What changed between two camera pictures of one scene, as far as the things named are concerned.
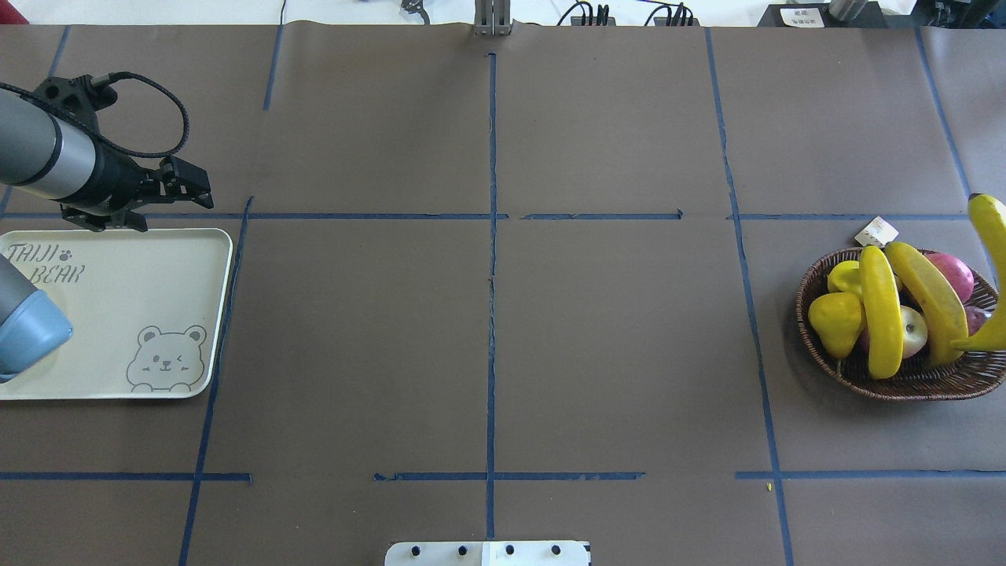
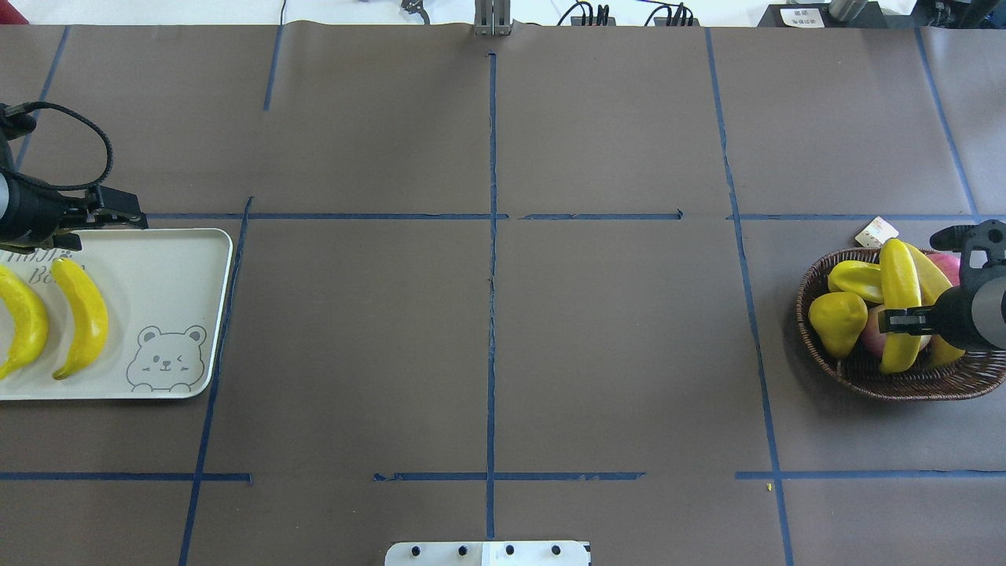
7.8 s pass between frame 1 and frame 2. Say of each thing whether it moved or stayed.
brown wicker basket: stayed
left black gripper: moved
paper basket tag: stayed
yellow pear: stayed
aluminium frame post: stayed
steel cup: stayed
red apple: stayed
